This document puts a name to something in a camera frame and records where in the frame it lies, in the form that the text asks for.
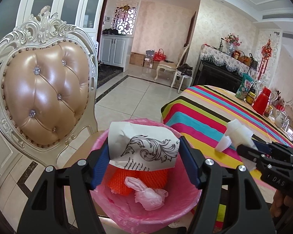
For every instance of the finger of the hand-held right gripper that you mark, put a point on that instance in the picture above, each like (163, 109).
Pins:
(271, 147)
(249, 154)

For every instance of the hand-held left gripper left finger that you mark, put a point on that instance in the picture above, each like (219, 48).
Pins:
(101, 165)

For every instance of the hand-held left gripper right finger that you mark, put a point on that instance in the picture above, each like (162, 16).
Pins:
(191, 168)

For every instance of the white foam sheet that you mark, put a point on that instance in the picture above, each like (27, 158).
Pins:
(236, 131)

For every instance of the orange foam net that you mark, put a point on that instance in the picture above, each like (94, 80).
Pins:
(136, 178)

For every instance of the white paper bag black ornament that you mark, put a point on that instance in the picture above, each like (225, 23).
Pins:
(141, 136)

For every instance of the white plastic bag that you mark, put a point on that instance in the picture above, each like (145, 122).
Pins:
(149, 197)

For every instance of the pink-lined trash bin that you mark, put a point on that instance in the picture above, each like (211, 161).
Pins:
(161, 212)

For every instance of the person's right hand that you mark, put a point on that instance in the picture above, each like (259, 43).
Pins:
(280, 204)

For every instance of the ornate white sofa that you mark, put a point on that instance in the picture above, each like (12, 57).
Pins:
(291, 126)

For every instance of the white teapot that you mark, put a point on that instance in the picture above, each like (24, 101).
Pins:
(280, 118)

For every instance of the small dark jar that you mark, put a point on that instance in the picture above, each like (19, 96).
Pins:
(268, 112)

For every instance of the red thermos jug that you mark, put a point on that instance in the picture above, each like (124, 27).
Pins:
(261, 101)

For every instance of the yellow label jar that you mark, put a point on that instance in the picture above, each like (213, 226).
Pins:
(251, 98)

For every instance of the striped tablecloth table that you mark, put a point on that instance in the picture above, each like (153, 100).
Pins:
(205, 117)

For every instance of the green snack bag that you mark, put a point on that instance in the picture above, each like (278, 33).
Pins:
(244, 87)

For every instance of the black piano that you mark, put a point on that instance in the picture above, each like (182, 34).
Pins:
(217, 75)

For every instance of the black handbag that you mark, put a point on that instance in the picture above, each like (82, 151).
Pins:
(254, 63)

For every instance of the dark doormat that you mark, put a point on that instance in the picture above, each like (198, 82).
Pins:
(108, 75)

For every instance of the white wooden chair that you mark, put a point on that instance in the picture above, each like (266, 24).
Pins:
(185, 76)

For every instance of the tan tufted ornate chair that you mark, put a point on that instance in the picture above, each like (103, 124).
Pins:
(44, 90)

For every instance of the red knot ornament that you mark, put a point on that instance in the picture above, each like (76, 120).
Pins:
(265, 51)

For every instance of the wicker basket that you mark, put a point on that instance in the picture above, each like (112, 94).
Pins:
(238, 55)

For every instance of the dark bag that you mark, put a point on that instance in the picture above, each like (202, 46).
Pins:
(184, 69)

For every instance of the cream cushioned white chair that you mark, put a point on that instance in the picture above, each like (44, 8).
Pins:
(167, 65)

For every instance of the lace piano cover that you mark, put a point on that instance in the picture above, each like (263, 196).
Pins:
(217, 53)

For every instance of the small cardboard box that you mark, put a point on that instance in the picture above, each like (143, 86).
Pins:
(148, 64)

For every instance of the large cardboard box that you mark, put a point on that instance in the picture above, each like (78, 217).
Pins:
(137, 59)

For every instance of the flower bouquet in vase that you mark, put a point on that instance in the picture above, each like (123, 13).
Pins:
(232, 40)

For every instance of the low white cabinet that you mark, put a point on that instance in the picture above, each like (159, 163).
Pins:
(117, 51)

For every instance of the red handbag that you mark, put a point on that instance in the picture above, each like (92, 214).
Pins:
(159, 56)

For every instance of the grey bag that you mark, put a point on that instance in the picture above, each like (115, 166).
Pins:
(149, 53)

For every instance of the tall white glass-door cabinet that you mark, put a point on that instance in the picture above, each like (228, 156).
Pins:
(70, 4)

